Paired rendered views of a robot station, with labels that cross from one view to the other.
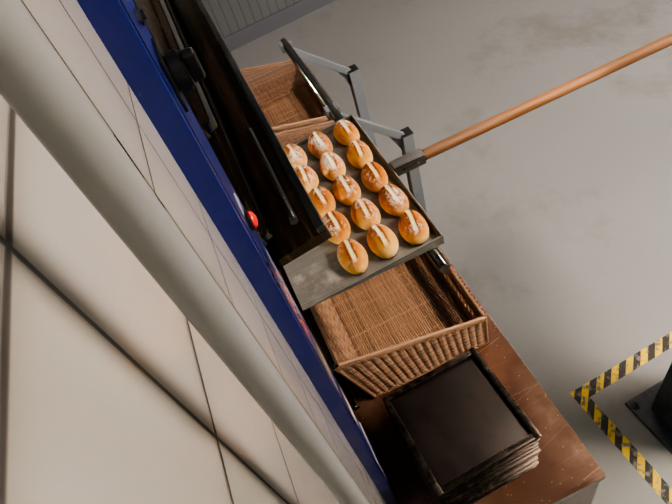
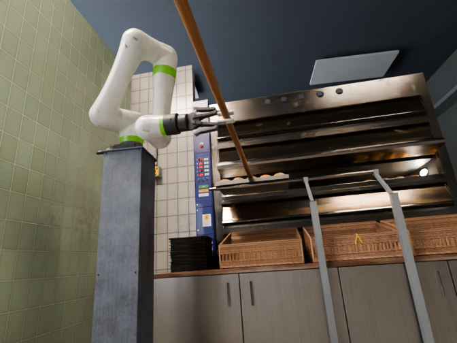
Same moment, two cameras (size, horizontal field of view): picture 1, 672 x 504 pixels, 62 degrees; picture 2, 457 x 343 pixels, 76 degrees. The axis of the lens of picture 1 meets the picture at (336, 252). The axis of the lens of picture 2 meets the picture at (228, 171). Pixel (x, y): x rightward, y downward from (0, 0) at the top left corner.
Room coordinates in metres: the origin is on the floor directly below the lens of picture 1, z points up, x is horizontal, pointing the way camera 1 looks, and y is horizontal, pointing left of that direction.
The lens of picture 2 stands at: (1.44, -2.28, 0.61)
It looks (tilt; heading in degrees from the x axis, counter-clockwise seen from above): 18 degrees up; 104
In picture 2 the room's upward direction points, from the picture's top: 4 degrees counter-clockwise
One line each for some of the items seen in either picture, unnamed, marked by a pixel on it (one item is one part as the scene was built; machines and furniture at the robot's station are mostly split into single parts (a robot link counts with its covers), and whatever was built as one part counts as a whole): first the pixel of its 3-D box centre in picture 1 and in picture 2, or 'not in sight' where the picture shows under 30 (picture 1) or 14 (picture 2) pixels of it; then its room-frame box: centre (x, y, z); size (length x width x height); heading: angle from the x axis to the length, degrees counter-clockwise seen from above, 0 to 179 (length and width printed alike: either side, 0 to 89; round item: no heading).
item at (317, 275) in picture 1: (330, 200); (253, 186); (1.06, -0.03, 1.19); 0.55 x 0.36 x 0.03; 6
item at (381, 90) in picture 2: not in sight; (311, 101); (1.62, 0.26, 2.00); 1.80 x 0.08 x 0.21; 5
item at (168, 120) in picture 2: not in sight; (173, 124); (0.94, -1.23, 1.20); 0.12 x 0.06 x 0.09; 96
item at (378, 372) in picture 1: (378, 288); (262, 246); (1.08, -0.08, 0.72); 0.56 x 0.49 x 0.28; 5
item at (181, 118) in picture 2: not in sight; (190, 122); (1.01, -1.23, 1.20); 0.09 x 0.07 x 0.08; 6
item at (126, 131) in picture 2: not in sight; (129, 128); (0.56, -1.00, 1.36); 0.16 x 0.13 x 0.19; 61
